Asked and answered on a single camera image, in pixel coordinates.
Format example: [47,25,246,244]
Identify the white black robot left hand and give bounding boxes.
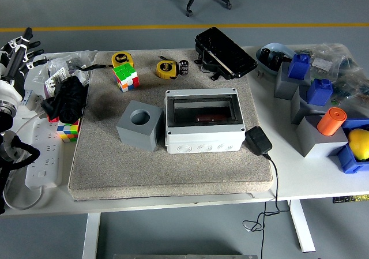
[0,27,48,107]

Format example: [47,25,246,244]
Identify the grey holder block round hole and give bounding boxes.
[116,99,164,152]

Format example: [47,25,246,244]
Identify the white plastic junction box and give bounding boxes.
[164,88,246,155]

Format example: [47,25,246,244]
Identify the purple white packaged part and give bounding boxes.
[43,67,70,98]

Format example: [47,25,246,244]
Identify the black fabric bundle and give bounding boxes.
[40,76,89,124]

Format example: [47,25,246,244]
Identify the clear plastic bags with parts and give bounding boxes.
[33,50,99,87]

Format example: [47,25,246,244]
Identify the colourful puzzle cube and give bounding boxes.
[56,119,81,143]
[112,62,141,93]

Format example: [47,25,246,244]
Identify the white power strip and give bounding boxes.
[25,117,64,190]

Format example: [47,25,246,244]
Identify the white small breaker module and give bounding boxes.
[71,70,91,87]

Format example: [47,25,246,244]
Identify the white table leg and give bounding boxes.
[289,200,317,253]
[82,212,101,259]

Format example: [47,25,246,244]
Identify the black capacitor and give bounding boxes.
[270,54,285,69]
[259,47,272,62]
[178,59,190,76]

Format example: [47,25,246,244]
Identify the grey-brown table mat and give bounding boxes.
[67,48,274,202]

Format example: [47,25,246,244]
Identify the black flat plastic case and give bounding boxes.
[194,27,258,81]

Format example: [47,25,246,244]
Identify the black power adapter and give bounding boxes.
[244,125,273,156]

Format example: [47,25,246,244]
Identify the pale blue bowl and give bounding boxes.
[255,42,298,76]

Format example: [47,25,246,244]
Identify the grey plastic holder block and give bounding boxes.
[290,82,332,126]
[273,61,312,100]
[295,114,349,158]

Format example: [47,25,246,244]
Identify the blue plastic block piece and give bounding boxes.
[287,53,311,80]
[306,78,334,106]

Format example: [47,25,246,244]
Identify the clear bag of components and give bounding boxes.
[331,67,369,118]
[299,43,361,78]

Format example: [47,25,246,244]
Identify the blue plastic bin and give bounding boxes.
[327,118,369,174]

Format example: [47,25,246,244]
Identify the yellow lemon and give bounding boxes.
[347,128,369,160]

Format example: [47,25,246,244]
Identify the black table control panel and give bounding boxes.
[332,194,369,204]

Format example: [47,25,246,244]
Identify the white grey power cable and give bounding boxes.
[2,111,48,211]

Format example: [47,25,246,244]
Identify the black tape measure strap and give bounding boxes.
[75,64,115,71]

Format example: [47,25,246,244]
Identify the yellow tape measure with strap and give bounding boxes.
[111,52,135,69]

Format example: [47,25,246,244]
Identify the black adapter cord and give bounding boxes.
[242,152,291,259]

